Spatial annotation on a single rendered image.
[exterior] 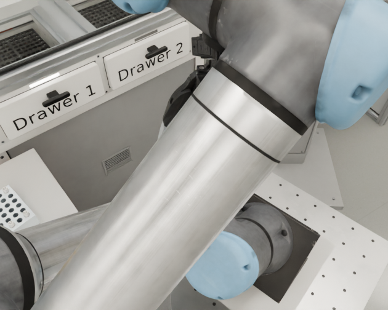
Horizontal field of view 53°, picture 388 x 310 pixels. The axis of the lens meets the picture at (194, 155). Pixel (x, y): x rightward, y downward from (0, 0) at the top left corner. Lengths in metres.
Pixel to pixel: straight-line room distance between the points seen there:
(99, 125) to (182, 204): 1.06
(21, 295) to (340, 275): 0.69
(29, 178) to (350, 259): 0.82
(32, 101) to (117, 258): 0.85
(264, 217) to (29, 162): 0.66
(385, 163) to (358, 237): 1.26
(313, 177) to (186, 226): 1.77
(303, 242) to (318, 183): 1.17
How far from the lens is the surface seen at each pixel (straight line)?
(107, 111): 1.27
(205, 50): 0.48
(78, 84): 1.11
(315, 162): 2.06
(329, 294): 0.92
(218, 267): 0.65
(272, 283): 0.88
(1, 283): 0.43
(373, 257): 1.00
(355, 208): 2.01
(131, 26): 1.13
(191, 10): 0.28
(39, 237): 0.49
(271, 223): 0.78
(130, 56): 1.16
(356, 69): 0.22
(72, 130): 1.24
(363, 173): 2.15
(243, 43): 0.24
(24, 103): 1.08
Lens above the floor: 1.59
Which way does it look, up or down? 51 degrees down
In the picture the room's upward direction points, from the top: straight up
